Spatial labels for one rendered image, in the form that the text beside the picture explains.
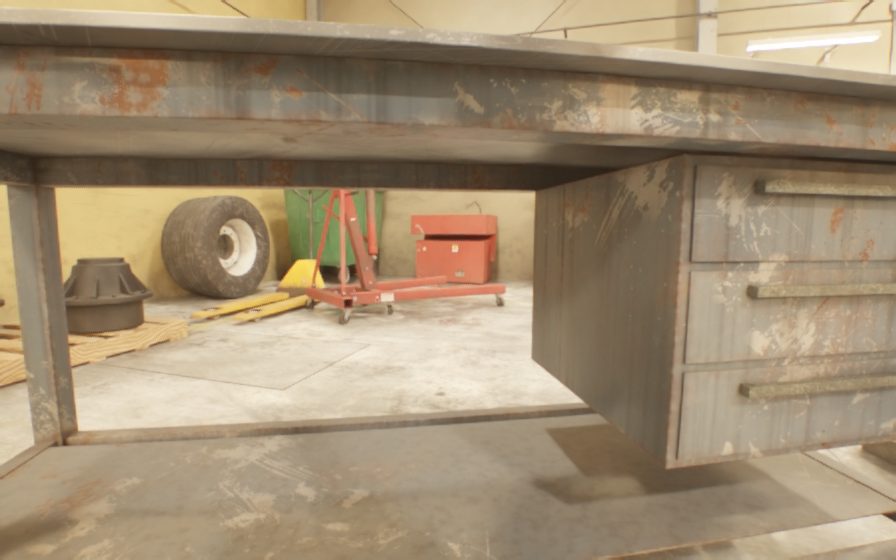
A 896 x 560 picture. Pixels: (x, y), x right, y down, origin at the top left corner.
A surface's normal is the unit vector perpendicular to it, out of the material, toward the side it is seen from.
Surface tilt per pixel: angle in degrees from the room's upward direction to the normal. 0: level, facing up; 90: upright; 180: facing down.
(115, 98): 90
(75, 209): 90
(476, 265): 90
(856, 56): 90
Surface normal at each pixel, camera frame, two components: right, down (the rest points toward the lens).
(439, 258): -0.29, 0.11
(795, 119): 0.16, 0.11
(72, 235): 0.95, 0.04
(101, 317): 0.58, 0.09
